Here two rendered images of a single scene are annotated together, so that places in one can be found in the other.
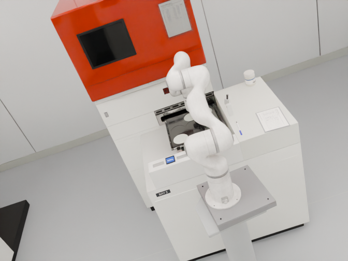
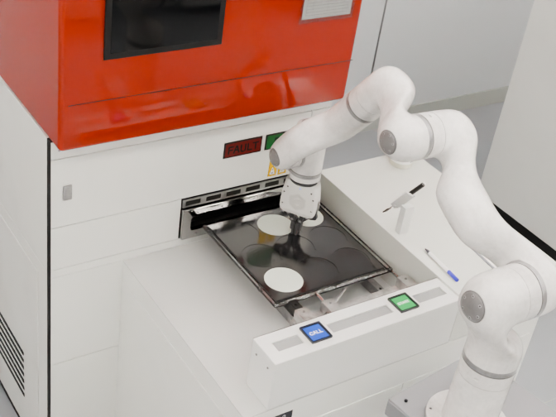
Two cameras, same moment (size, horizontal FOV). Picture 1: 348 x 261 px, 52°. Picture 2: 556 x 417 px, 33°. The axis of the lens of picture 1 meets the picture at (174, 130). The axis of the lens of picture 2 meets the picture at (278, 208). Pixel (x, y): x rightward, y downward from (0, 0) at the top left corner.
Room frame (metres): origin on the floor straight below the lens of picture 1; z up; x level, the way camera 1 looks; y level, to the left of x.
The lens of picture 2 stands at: (0.48, 1.26, 2.37)
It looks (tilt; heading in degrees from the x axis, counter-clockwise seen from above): 33 degrees down; 319
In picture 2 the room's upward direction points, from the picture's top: 9 degrees clockwise
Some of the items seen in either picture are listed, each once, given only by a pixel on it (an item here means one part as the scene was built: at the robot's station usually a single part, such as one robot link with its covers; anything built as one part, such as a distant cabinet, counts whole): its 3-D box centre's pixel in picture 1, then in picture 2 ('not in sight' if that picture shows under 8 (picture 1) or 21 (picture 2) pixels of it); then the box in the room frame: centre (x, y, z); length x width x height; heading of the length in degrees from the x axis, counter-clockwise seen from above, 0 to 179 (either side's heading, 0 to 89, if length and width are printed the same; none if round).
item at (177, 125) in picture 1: (193, 125); (294, 246); (2.00, -0.14, 0.90); 0.34 x 0.34 x 0.01; 87
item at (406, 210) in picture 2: (228, 105); (402, 208); (1.88, -0.38, 1.03); 0.06 x 0.04 x 0.13; 177
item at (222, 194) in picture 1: (219, 183); (477, 391); (1.33, -0.13, 0.96); 0.19 x 0.19 x 0.18
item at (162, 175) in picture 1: (194, 161); (357, 340); (1.64, -0.05, 0.89); 0.55 x 0.09 x 0.14; 87
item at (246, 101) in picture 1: (252, 114); (428, 236); (1.88, -0.52, 0.89); 0.62 x 0.35 x 0.14; 177
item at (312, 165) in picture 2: (185, 85); (308, 146); (2.05, -0.17, 1.17); 0.09 x 0.08 x 0.13; 90
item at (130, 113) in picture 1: (157, 103); (196, 179); (2.23, 0.04, 1.02); 0.81 x 0.03 x 0.40; 87
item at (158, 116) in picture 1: (186, 110); (250, 208); (2.21, -0.13, 0.89); 0.44 x 0.02 x 0.10; 87
